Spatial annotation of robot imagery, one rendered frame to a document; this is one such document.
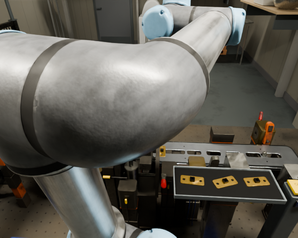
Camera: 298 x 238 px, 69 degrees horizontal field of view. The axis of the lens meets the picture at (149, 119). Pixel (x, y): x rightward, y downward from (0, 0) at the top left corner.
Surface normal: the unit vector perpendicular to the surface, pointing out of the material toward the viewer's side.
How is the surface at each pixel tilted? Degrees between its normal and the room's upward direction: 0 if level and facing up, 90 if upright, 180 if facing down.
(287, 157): 0
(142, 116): 73
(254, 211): 0
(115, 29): 90
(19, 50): 23
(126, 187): 0
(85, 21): 90
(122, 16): 90
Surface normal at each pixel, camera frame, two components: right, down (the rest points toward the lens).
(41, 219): -0.01, -0.83
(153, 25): -0.41, 0.47
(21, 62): -0.23, -0.44
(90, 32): -0.09, 0.55
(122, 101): 0.37, 0.02
